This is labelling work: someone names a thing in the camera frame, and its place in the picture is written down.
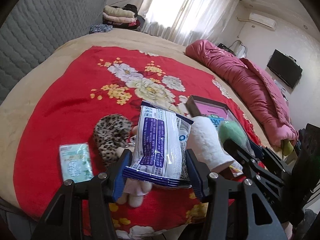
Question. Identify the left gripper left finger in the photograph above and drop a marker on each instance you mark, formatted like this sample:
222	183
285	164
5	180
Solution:
63	219

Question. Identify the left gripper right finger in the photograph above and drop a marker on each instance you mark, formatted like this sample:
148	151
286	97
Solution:
253	215

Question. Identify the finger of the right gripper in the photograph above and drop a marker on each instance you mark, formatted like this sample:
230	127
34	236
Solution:
269	184
271	160

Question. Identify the green fluffy soft object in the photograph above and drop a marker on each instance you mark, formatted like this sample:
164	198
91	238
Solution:
229	129

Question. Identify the green tissue pack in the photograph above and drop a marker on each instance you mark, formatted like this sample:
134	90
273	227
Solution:
75	162

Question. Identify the teddy bear pink dress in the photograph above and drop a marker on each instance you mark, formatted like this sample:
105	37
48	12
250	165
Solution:
134	192

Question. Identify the white towel roll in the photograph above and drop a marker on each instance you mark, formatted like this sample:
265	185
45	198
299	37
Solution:
205	143

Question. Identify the leopard print scrunchie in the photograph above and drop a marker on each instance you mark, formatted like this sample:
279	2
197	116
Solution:
111	135

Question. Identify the blue white wet wipes pack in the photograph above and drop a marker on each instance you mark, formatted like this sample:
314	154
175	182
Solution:
160	145

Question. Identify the pink red quilt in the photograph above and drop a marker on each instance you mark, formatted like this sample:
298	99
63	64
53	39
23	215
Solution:
253	85

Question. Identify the beige bed sheet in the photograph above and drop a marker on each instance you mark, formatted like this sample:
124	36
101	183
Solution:
60	101

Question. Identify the white air conditioner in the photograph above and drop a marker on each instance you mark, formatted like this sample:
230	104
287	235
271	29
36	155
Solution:
264	21

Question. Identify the white sheer curtain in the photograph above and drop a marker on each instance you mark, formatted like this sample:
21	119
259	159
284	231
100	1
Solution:
185	21

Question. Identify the blue patterned cloth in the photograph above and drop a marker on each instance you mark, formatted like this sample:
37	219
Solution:
100	28

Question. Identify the stack of folded blankets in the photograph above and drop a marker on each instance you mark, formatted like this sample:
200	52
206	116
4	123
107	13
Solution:
122	18

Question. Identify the grey quilted headboard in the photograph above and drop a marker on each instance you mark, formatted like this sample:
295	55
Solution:
34	29

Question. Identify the black wall television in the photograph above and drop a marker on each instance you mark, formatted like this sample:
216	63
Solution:
286	68

